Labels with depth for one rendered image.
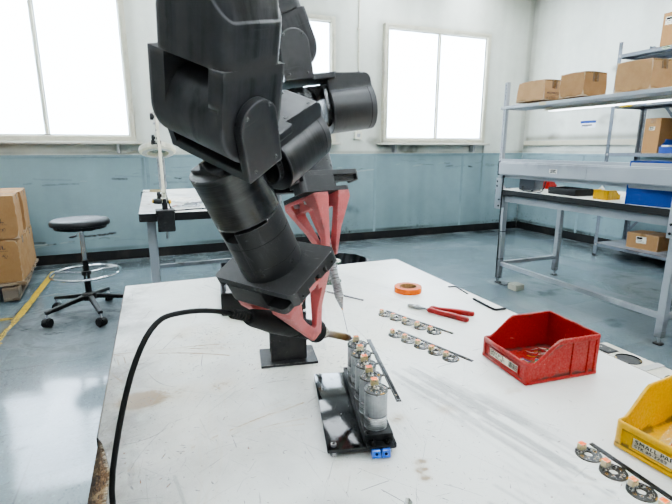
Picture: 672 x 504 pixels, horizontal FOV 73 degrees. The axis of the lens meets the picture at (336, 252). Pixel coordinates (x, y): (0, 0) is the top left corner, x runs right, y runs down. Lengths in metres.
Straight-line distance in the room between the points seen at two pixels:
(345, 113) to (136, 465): 0.45
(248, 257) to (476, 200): 5.86
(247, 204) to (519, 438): 0.38
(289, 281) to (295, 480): 0.20
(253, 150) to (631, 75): 2.91
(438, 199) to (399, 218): 0.59
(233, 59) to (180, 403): 0.44
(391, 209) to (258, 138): 5.21
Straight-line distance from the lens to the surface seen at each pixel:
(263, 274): 0.39
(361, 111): 0.59
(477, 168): 6.15
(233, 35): 0.29
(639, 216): 3.06
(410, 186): 5.61
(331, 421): 0.54
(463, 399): 0.62
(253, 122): 0.31
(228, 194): 0.35
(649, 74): 3.07
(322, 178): 0.54
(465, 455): 0.53
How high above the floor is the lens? 1.06
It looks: 13 degrees down
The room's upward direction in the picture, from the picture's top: straight up
